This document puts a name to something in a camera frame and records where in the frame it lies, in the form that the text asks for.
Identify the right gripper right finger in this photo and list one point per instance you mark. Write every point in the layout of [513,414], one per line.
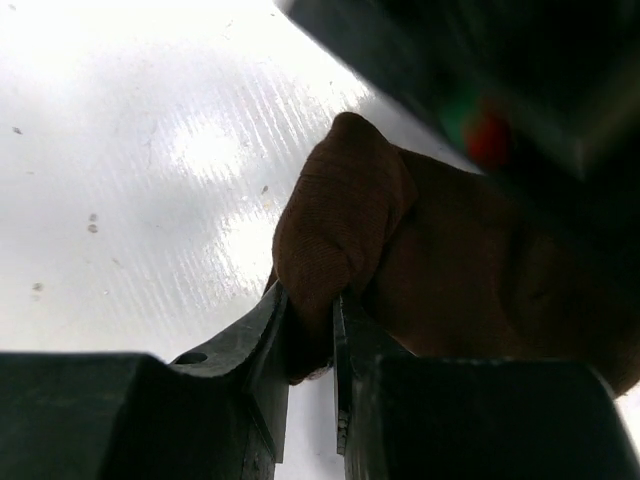
[399,416]

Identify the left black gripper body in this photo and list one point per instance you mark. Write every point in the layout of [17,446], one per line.
[563,74]

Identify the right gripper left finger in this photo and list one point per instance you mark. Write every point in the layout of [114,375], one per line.
[218,411]

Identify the brown striped-cuff sock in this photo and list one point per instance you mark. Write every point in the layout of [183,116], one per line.
[446,264]

